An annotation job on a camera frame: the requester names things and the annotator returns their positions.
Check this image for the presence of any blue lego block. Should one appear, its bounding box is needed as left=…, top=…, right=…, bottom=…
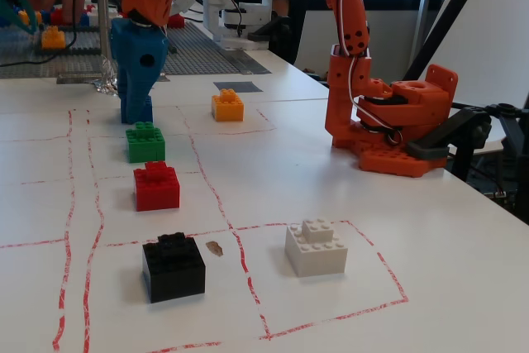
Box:
left=121, top=96, right=155, bottom=125

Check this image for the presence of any black table clamp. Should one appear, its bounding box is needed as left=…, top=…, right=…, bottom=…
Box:
left=405, top=107, right=493, bottom=160

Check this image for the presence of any grey studded baseplate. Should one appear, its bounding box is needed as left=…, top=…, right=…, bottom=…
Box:
left=0, top=21, right=241, bottom=78

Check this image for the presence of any yellow lego brick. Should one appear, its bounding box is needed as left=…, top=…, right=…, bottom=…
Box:
left=16, top=9, right=43, bottom=26

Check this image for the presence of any upper arm cable bundle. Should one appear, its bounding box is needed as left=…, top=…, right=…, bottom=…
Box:
left=330, top=0, right=401, bottom=145

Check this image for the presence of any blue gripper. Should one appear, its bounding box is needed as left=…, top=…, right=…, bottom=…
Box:
left=110, top=17, right=169, bottom=113

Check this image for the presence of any crumpled aluminium foil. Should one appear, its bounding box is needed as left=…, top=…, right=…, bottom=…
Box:
left=91, top=58, right=122, bottom=94

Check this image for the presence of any silver duct tape strip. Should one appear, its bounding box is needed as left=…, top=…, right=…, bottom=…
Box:
left=217, top=45, right=273, bottom=76

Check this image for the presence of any teal plastic tool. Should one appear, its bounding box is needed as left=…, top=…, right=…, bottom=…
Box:
left=0, top=0, right=43, bottom=38

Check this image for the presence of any thin black cable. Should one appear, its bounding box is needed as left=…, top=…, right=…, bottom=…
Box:
left=0, top=0, right=80, bottom=68

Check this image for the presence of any silver metal rod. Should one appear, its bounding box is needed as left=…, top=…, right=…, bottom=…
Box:
left=96, top=0, right=111, bottom=63

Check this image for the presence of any black slanted pole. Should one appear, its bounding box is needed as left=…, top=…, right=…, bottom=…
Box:
left=403, top=0, right=488, bottom=79

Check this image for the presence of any grey tape strip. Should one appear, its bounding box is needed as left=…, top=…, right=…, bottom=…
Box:
left=55, top=73, right=170, bottom=84

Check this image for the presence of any red lego block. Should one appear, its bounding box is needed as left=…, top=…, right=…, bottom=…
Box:
left=132, top=161, right=181, bottom=212

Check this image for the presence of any black lego block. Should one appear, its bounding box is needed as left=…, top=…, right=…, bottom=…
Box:
left=141, top=231, right=207, bottom=303

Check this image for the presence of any grey tape marker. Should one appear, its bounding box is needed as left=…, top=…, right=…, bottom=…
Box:
left=213, top=80, right=265, bottom=94

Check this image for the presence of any green lego block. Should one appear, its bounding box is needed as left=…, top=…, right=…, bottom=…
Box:
left=125, top=121, right=166, bottom=164

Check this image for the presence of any white lego block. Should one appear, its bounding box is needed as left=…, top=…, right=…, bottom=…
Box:
left=284, top=217, right=349, bottom=278

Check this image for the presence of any yellow lego block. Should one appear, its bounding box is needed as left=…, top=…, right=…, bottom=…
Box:
left=211, top=88, right=245, bottom=122
left=41, top=25, right=67, bottom=50

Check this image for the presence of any dark clothed person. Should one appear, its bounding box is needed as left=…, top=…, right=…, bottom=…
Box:
left=264, top=0, right=312, bottom=65

